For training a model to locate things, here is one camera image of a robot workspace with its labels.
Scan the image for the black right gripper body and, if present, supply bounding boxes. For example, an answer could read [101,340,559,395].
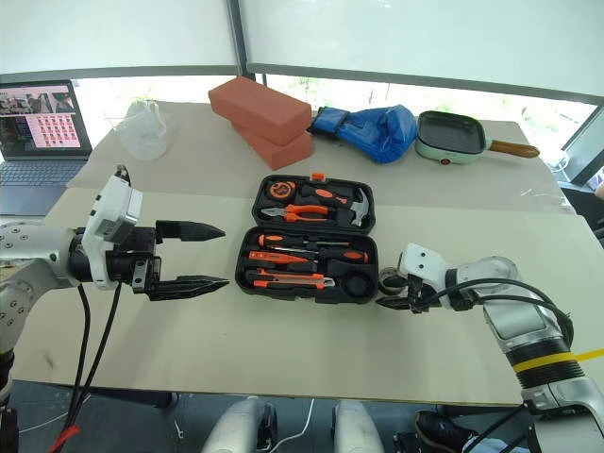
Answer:
[406,272,443,314]

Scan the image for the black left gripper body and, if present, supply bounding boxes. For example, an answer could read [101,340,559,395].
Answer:
[106,225,164,296]

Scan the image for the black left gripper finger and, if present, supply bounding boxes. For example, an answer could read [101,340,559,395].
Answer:
[145,276,231,302]
[155,219,227,244]

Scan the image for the tape roll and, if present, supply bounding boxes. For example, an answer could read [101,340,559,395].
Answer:
[378,265,410,297]

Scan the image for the Phillips screwdriver black orange handle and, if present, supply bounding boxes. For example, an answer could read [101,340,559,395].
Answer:
[270,243,370,266]

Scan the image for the orange voltage tester pen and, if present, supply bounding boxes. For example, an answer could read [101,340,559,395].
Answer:
[247,250,318,267]

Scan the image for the orange black utility knife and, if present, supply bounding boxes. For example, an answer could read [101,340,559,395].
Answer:
[244,267,338,292]

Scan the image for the black plastic tool case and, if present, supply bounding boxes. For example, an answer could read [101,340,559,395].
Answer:
[234,172,380,305]

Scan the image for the orange black tape measure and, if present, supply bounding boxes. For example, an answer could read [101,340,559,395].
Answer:
[265,180,297,200]

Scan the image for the clear plastic measuring jug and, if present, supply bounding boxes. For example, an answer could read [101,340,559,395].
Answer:
[114,99,169,162]

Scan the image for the red brick block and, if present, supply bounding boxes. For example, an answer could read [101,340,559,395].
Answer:
[208,75,313,147]
[229,120,316,172]

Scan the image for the silver rounded robot leg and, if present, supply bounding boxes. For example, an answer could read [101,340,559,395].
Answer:
[331,399,385,453]
[202,395,280,453]

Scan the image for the mint green electric pan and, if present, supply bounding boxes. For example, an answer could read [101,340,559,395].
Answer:
[413,109,541,168]

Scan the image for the blue boxing glove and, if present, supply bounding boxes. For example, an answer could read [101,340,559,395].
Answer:
[308,104,419,165]

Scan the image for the open grey laptop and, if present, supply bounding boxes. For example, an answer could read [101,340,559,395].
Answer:
[0,78,93,218]

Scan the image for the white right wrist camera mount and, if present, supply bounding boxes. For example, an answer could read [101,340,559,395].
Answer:
[398,242,449,291]

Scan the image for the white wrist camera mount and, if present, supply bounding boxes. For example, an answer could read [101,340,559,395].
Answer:
[398,242,449,291]
[80,164,144,291]

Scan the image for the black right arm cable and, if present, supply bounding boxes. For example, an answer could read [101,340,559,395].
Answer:
[421,277,577,361]

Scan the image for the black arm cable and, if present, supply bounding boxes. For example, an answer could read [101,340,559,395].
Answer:
[46,281,126,453]
[421,277,577,361]
[65,281,93,426]

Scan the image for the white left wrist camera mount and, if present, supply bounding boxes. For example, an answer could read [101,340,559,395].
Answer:
[80,164,144,291]

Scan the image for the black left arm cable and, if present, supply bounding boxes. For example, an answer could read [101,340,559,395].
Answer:
[46,281,126,453]
[65,281,93,426]

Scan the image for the slotted screwdriver black orange handle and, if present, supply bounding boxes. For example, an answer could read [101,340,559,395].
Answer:
[256,232,351,252]

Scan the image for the claw hammer black orange handle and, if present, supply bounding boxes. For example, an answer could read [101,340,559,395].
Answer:
[300,183,375,228]

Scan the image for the orange handled pliers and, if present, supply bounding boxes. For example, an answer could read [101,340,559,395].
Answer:
[260,203,332,224]

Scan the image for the thin white cord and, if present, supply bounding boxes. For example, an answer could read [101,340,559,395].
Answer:
[299,397,316,436]

